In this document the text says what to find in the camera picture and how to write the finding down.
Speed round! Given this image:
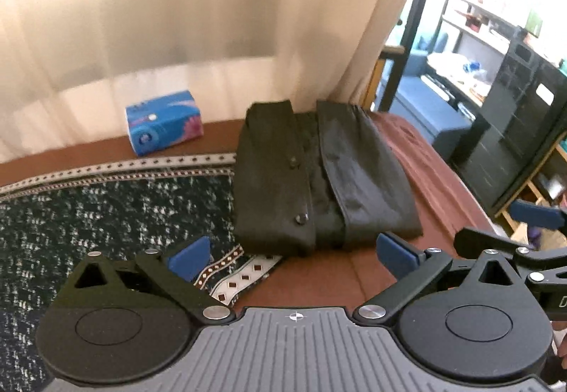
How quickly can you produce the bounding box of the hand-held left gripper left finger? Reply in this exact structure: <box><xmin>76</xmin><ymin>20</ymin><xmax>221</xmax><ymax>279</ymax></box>
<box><xmin>66</xmin><ymin>236</ymin><xmax>233</xmax><ymax>324</ymax></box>

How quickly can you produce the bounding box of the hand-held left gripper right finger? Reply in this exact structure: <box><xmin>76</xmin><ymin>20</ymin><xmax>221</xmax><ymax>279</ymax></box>
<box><xmin>353</xmin><ymin>232</ymin><xmax>527</xmax><ymax>326</ymax></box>

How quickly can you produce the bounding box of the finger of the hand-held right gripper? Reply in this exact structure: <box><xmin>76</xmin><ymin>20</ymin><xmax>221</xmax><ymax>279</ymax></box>
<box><xmin>453</xmin><ymin>226</ymin><xmax>567</xmax><ymax>289</ymax></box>
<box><xmin>507</xmin><ymin>198</ymin><xmax>567</xmax><ymax>231</ymax></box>

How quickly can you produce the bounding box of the black leather jacket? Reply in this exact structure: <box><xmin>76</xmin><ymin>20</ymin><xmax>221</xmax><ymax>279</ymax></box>
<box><xmin>233</xmin><ymin>99</ymin><xmax>423</xmax><ymax>258</ymax></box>

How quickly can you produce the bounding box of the wooden shelf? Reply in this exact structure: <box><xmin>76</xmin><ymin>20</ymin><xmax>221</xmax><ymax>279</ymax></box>
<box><xmin>495</xmin><ymin>139</ymin><xmax>567</xmax><ymax>244</ymax></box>

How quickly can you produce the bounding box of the black cabinet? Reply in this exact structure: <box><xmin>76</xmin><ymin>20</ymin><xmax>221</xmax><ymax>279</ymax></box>
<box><xmin>449</xmin><ymin>27</ymin><xmax>567</xmax><ymax>216</ymax></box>

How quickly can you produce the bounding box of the dark patterned blanket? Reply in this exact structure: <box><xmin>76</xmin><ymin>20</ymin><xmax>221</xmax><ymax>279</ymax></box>
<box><xmin>0</xmin><ymin>152</ymin><xmax>284</xmax><ymax>392</ymax></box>

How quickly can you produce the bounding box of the blue tissue pack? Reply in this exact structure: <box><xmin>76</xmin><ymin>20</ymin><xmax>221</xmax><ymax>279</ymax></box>
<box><xmin>125</xmin><ymin>90</ymin><xmax>205</xmax><ymax>157</ymax></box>

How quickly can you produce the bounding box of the blue drawer cabinet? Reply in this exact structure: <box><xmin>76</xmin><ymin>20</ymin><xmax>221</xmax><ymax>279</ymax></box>
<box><xmin>392</xmin><ymin>75</ymin><xmax>473</xmax><ymax>150</ymax></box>

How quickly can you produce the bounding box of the white shelf unit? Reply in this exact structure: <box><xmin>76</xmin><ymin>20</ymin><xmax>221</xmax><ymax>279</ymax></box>
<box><xmin>436</xmin><ymin>0</ymin><xmax>520</xmax><ymax>109</ymax></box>

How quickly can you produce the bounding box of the green box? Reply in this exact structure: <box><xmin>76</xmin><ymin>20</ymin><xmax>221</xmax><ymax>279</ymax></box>
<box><xmin>525</xmin><ymin>11</ymin><xmax>544</xmax><ymax>39</ymax></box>

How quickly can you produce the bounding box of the cream curtain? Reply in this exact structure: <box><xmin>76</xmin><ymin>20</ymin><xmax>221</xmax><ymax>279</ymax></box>
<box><xmin>0</xmin><ymin>0</ymin><xmax>440</xmax><ymax>165</ymax></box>

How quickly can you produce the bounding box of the black metal frame post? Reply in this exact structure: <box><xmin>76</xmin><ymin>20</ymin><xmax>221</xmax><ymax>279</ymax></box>
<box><xmin>378</xmin><ymin>0</ymin><xmax>444</xmax><ymax>114</ymax></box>

